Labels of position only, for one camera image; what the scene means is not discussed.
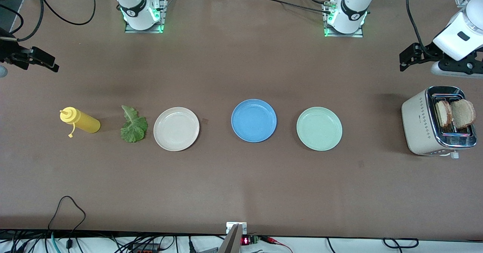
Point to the toasted bread slice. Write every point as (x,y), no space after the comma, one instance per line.
(443,114)
(463,113)

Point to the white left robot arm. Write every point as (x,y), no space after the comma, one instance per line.
(353,3)

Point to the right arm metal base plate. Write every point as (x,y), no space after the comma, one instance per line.
(143,31)

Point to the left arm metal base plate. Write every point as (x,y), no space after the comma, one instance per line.
(343,35)

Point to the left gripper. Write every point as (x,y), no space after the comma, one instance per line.
(429,51)

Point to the red digit display module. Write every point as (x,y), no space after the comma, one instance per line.
(246,241)

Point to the beige plate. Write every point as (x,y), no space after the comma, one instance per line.
(176,129)

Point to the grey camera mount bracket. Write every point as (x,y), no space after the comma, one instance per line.
(232,241)

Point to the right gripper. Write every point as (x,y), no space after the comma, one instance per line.
(8,51)

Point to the green lettuce leaf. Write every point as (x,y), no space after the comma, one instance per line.
(134,128)

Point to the beige chrome toaster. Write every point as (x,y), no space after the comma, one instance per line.
(419,128)

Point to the blue plate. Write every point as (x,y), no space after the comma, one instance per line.
(254,121)

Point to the light green plate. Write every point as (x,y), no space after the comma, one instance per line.
(319,128)

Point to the yellow mustard squeeze bottle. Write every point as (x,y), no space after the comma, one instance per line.
(85,122)

